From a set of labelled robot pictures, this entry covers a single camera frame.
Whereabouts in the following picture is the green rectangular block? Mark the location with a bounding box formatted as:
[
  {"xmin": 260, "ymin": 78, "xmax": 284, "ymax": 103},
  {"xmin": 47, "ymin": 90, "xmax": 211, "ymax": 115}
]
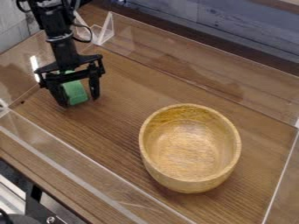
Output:
[{"xmin": 60, "ymin": 79, "xmax": 89, "ymax": 107}]

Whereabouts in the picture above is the black cable at corner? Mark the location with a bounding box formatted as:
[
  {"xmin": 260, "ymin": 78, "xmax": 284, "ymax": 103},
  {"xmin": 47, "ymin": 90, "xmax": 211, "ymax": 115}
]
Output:
[{"xmin": 0, "ymin": 207, "xmax": 15, "ymax": 224}]

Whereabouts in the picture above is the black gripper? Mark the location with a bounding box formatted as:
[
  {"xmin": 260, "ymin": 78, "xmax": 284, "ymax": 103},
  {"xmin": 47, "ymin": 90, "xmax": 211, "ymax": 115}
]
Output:
[{"xmin": 33, "ymin": 38, "xmax": 105, "ymax": 108}]

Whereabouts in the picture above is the black metal table bracket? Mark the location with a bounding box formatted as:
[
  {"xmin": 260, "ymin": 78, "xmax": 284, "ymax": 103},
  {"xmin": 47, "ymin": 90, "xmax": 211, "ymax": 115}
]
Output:
[{"xmin": 24, "ymin": 185, "xmax": 71, "ymax": 224}]

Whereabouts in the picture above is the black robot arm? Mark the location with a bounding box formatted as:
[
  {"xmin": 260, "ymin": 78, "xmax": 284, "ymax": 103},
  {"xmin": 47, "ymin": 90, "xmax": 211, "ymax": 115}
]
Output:
[{"xmin": 16, "ymin": 0, "xmax": 105, "ymax": 108}]

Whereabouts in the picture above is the clear acrylic front wall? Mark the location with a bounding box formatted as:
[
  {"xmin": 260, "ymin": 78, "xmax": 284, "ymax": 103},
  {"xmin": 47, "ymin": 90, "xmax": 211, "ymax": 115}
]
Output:
[{"xmin": 0, "ymin": 102, "xmax": 195, "ymax": 224}]

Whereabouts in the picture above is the brown wooden bowl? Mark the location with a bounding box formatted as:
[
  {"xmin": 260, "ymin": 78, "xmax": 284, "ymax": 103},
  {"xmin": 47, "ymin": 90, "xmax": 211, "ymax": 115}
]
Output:
[{"xmin": 139, "ymin": 103, "xmax": 242, "ymax": 193}]

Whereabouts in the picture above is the clear acrylic corner bracket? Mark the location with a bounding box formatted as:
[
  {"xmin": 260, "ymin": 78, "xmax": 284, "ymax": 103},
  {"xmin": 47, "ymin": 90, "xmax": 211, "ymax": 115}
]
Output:
[{"xmin": 75, "ymin": 12, "xmax": 115, "ymax": 46}]

